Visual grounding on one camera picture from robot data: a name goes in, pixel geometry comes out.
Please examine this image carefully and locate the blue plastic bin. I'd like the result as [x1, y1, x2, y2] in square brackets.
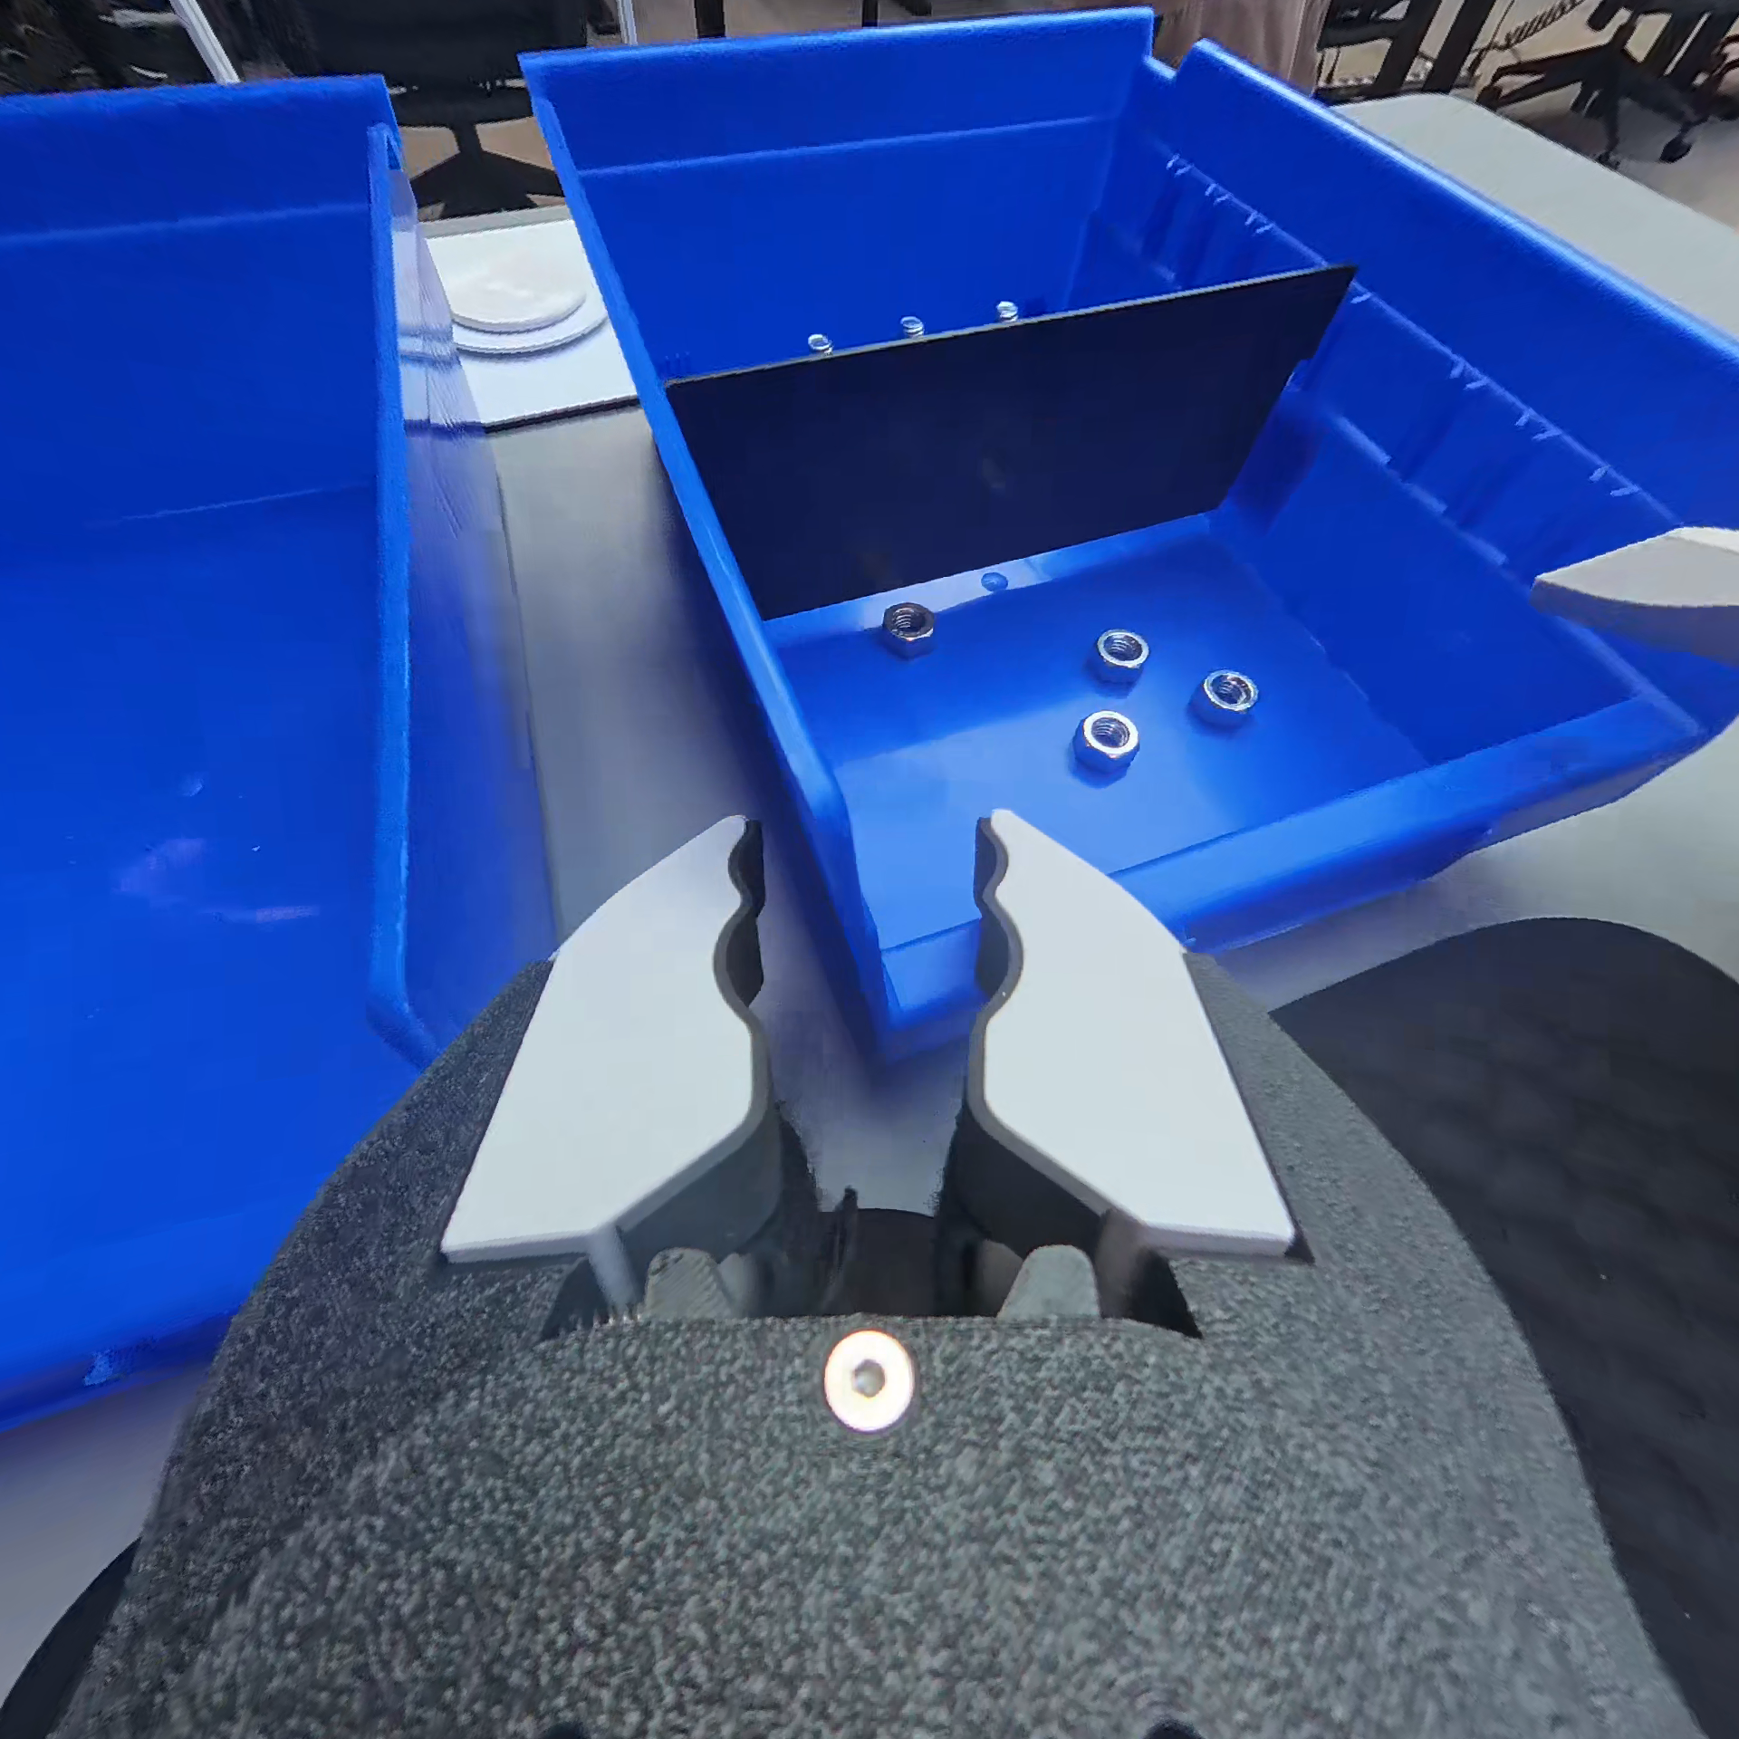
[0, 75, 442, 1435]
[520, 5, 1739, 1064]

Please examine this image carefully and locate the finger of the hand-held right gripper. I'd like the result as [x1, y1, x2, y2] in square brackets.
[1529, 527, 1739, 667]

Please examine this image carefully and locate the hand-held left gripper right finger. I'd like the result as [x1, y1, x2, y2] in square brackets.
[967, 808, 1298, 1258]

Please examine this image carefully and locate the black office chair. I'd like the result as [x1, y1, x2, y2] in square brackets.
[1479, 0, 1739, 168]
[393, 0, 602, 220]

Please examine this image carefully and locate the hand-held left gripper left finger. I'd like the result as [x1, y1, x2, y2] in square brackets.
[439, 816, 787, 1307]

